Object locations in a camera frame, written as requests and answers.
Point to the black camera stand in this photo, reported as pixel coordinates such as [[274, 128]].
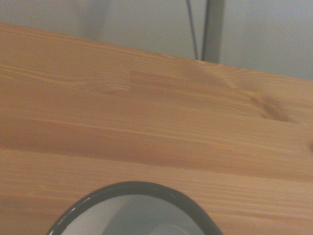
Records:
[[213, 29]]

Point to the blue enamel mug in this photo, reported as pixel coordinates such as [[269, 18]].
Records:
[[137, 189]]

